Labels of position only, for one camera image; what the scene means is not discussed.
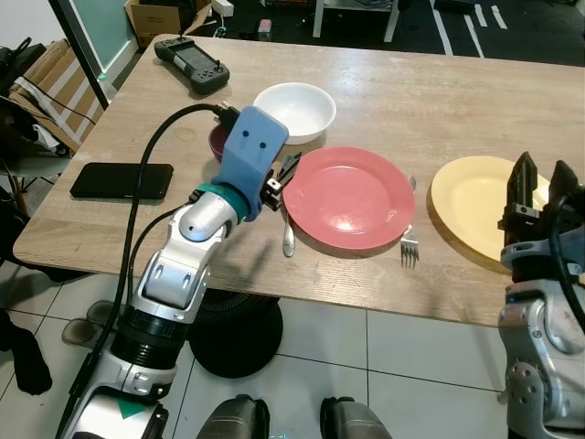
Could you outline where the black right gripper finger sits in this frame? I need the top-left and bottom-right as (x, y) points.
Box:
(505, 151), (541, 228)
(547, 160), (585, 216)

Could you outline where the silver metal spoon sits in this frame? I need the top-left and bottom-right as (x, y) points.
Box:
(281, 206), (297, 258)

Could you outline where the yellow plate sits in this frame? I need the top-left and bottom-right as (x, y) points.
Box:
(430, 155), (551, 262)

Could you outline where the white bowl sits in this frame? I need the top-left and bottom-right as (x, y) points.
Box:
(253, 82), (337, 145)

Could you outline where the red plate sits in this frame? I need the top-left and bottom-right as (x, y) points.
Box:
(282, 146), (417, 251)

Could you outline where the small maroon bowl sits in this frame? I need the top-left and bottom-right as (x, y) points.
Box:
(208, 123), (240, 164)

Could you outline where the silver metal fork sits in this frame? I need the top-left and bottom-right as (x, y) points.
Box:
(400, 176), (420, 268)

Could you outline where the black round fan base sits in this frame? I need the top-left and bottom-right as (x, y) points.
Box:
(187, 293), (284, 379)

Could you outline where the black handheld controller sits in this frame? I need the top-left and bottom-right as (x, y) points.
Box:
(154, 37), (231, 95)

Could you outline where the black smartphone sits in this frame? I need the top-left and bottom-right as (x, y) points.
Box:
(70, 163), (175, 201)

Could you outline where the open brown cardboard box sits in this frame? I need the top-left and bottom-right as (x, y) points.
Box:
(125, 0), (213, 47)

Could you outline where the robot left leg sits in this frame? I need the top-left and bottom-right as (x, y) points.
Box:
(197, 395), (271, 439)

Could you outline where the robot leg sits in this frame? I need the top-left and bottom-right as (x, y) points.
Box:
(320, 396), (394, 439)
(197, 395), (271, 439)

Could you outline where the grey slipper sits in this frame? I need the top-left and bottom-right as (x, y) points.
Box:
(62, 302), (116, 348)

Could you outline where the robot right leg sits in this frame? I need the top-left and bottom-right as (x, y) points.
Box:
(320, 396), (394, 439)

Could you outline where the flattened brown cardboard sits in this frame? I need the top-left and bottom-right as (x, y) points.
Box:
(9, 41), (106, 152)

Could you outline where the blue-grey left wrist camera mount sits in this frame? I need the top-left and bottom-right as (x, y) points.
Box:
(218, 107), (290, 213)

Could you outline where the white metal table frame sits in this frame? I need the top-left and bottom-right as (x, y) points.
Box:
(314, 0), (403, 43)

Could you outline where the green panel with black frame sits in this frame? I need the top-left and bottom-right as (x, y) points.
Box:
(50, 0), (140, 102)

